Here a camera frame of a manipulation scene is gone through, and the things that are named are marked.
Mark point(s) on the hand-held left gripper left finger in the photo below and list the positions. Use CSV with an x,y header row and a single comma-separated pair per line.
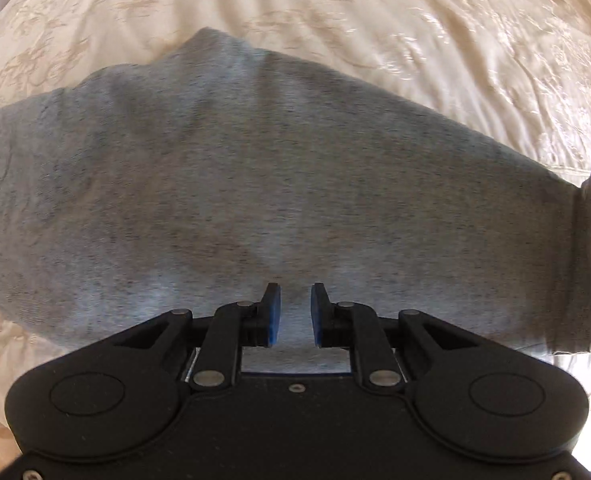
x,y
274,316

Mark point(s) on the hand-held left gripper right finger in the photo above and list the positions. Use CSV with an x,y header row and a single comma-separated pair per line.
x,y
318,316

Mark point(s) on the blue-grey speckled pants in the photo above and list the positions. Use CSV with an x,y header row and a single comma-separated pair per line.
x,y
285,185

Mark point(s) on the cream embroidered bedspread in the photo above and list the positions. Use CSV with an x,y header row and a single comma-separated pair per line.
x,y
375,15

